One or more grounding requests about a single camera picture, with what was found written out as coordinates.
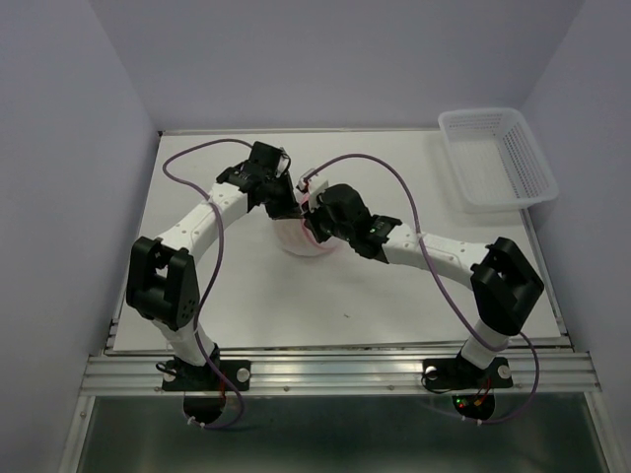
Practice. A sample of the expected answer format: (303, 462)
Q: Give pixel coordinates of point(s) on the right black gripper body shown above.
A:
(322, 227)

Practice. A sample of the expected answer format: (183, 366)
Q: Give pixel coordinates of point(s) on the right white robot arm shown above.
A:
(504, 284)

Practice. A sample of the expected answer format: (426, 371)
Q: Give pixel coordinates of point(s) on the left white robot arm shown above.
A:
(162, 284)

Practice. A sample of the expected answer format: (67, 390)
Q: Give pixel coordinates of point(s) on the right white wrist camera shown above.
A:
(313, 184)

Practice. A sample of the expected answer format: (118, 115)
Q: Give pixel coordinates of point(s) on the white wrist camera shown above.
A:
(313, 184)
(284, 162)

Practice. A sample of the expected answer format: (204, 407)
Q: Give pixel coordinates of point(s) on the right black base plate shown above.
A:
(455, 374)

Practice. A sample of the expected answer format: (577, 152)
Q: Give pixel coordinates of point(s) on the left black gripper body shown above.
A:
(280, 201)

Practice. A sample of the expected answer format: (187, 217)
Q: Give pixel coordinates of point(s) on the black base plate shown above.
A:
(179, 376)
(455, 374)

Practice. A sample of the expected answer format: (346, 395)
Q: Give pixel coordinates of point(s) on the white plastic basket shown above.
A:
(496, 161)

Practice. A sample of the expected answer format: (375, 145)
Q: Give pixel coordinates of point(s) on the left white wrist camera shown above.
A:
(284, 162)

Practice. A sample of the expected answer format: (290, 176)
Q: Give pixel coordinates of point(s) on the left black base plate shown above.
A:
(179, 376)

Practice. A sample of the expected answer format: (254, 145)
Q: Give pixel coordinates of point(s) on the aluminium mounting rail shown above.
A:
(387, 370)

